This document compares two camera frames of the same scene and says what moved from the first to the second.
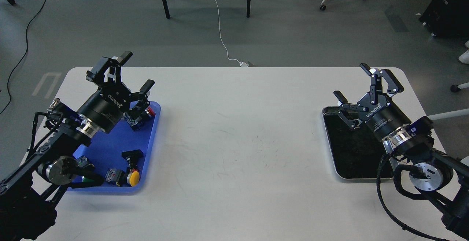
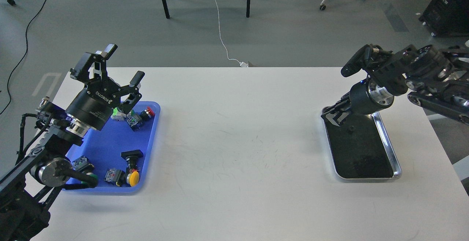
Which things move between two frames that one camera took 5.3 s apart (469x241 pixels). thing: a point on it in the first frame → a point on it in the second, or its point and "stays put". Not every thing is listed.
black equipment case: x=447 y=15 stays put
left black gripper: x=106 y=107 → x=93 y=105
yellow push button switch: x=120 y=177 stays put
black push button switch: x=134 y=158 stays put
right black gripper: x=383 y=115 → x=362 y=98
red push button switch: x=135 y=122 stays put
